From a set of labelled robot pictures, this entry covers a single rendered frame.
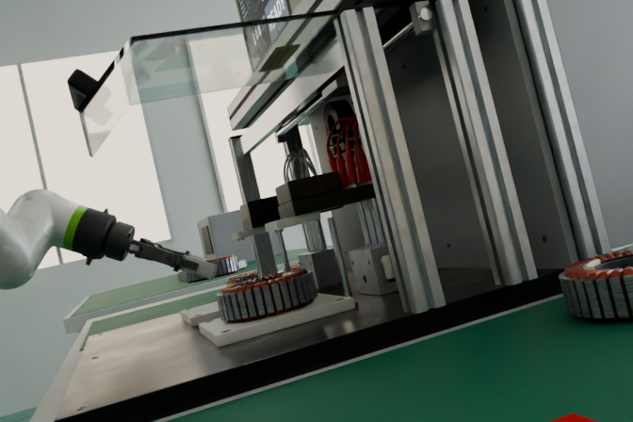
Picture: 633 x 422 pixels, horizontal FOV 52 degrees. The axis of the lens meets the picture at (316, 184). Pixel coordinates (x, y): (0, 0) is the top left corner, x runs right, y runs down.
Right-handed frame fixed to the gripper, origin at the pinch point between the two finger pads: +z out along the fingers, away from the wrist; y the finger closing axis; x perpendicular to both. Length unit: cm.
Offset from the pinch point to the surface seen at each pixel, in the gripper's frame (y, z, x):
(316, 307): 66, 15, 3
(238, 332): 68, 8, -2
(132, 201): -405, -92, 13
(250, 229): 37.7, 5.7, 9.1
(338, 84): 55, 11, 29
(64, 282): -394, -118, -62
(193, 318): 44.2, 2.1, -4.7
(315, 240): 33.3, 15.8, 10.6
